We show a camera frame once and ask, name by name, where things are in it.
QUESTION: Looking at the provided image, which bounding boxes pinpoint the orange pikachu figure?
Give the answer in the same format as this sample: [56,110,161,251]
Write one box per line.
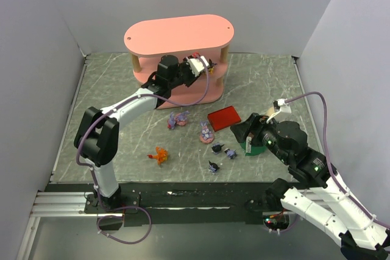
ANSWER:
[147,147,168,166]

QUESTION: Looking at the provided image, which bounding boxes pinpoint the black winged pikachu figure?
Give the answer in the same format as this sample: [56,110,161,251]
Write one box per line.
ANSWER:
[208,59,217,74]

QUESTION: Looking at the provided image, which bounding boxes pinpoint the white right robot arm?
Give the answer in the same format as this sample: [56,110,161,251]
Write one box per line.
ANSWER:
[230,113,389,259]

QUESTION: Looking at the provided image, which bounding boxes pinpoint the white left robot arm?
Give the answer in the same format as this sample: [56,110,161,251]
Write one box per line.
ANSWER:
[74,53,213,211]

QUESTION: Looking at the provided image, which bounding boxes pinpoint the pink three-tier wooden shelf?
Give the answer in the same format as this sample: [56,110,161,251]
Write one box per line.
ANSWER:
[124,15,235,104]

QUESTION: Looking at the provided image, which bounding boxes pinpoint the red flat box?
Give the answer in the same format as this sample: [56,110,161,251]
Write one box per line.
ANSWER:
[207,106,241,132]

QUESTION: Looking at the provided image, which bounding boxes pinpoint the beige pump bottle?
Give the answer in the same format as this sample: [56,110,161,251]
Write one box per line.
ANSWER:
[266,107,275,116]

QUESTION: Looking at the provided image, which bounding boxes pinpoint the purple black figure right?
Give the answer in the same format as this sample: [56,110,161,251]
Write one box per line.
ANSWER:
[224,148,237,160]

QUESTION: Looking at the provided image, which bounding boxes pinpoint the purple black figure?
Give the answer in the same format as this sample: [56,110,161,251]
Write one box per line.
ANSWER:
[224,148,237,160]
[208,161,220,174]
[211,142,224,154]

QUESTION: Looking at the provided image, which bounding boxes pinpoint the purple black figure upper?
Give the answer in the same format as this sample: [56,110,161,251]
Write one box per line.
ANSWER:
[211,142,224,154]

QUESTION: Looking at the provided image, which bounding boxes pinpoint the lying purple bunny pink base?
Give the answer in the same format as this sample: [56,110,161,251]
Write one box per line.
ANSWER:
[175,111,190,126]

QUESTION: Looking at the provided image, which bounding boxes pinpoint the purple black figure lower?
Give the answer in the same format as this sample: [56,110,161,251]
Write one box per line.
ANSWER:
[208,161,220,174]

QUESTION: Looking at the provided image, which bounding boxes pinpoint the small purple bunny figure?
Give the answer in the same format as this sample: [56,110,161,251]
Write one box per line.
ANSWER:
[167,112,177,130]

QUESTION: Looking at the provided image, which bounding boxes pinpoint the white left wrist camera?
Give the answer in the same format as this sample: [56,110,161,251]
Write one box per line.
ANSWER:
[185,53,210,77]

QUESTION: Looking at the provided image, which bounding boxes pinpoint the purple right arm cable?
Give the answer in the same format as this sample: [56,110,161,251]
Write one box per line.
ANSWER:
[285,91,390,230]

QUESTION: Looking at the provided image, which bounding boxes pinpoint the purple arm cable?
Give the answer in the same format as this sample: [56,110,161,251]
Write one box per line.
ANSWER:
[74,58,211,209]
[285,91,390,230]

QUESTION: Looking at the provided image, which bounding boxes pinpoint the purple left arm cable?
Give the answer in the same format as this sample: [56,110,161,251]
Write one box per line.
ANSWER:
[74,58,211,209]

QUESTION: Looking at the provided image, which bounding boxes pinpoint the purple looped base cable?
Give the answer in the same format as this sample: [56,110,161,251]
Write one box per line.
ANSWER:
[96,205,152,245]

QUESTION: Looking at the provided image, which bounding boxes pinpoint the aluminium rail frame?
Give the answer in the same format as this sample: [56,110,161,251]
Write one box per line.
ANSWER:
[29,189,98,219]

